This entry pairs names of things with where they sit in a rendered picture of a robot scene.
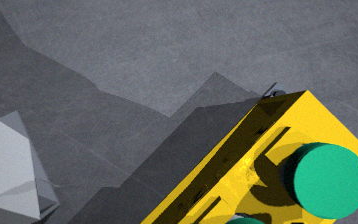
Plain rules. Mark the white button panel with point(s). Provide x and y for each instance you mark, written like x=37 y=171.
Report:
x=18 y=196

